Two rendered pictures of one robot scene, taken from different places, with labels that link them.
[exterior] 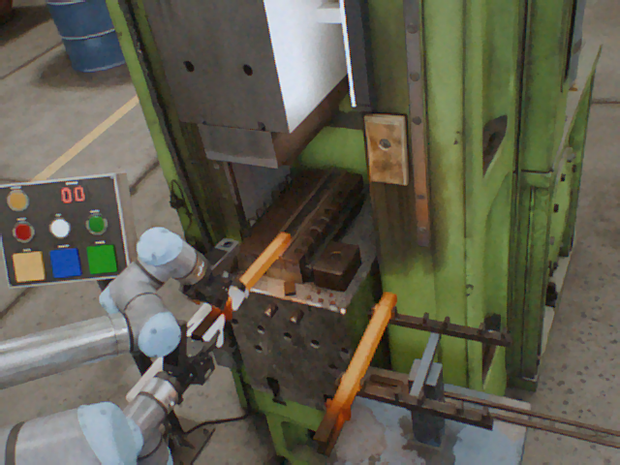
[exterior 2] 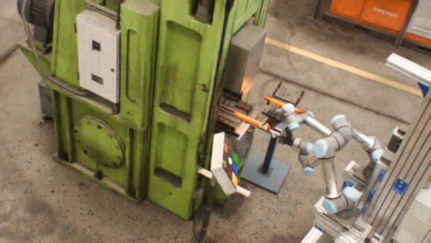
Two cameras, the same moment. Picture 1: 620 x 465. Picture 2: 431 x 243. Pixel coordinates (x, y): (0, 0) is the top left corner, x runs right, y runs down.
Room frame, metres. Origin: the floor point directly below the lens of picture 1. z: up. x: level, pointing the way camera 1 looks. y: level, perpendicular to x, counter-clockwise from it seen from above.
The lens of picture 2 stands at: (2.12, 3.28, 4.02)
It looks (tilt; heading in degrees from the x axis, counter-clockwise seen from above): 44 degrees down; 258
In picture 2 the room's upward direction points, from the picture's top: 11 degrees clockwise
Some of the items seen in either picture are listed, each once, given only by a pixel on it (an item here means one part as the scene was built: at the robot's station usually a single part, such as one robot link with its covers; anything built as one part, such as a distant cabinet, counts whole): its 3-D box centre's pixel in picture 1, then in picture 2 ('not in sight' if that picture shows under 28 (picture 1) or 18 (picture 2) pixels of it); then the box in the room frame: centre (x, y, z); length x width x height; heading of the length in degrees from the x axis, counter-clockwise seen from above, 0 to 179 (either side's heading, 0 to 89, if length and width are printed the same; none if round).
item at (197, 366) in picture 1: (183, 369); (287, 138); (0.97, 0.33, 0.99); 0.12 x 0.08 x 0.09; 147
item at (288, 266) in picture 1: (303, 218); (217, 111); (1.49, 0.03, 0.96); 0.42 x 0.20 x 0.09; 147
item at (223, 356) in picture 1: (229, 352); (197, 191); (1.61, 0.38, 0.36); 0.09 x 0.07 x 0.12; 57
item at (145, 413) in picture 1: (135, 427); (305, 147); (0.84, 0.42, 1.00); 0.11 x 0.08 x 0.09; 147
